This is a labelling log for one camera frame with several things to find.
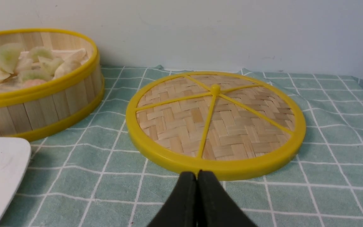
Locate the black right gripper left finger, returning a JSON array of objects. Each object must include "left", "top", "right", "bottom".
[{"left": 148, "top": 172, "right": 197, "bottom": 227}]

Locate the green checkered tablecloth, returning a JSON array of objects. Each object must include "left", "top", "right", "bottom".
[{"left": 0, "top": 66, "right": 363, "bottom": 227}]

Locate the pink steamed dumpling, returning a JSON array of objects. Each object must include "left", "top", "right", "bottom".
[{"left": 22, "top": 79, "right": 46, "bottom": 88}]

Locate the yellow rimmed bamboo steamer lid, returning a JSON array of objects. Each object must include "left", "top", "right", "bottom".
[{"left": 126, "top": 71, "right": 306, "bottom": 181}]

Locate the green steamed dumpling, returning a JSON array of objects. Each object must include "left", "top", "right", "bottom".
[
  {"left": 0, "top": 43, "right": 24, "bottom": 74},
  {"left": 26, "top": 46, "right": 54, "bottom": 63},
  {"left": 17, "top": 69, "right": 52, "bottom": 83}
]

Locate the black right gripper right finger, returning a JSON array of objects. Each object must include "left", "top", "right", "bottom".
[{"left": 197, "top": 171, "right": 257, "bottom": 227}]

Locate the yellow rimmed bamboo steamer basket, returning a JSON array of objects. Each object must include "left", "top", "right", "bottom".
[{"left": 0, "top": 28, "right": 105, "bottom": 141}]

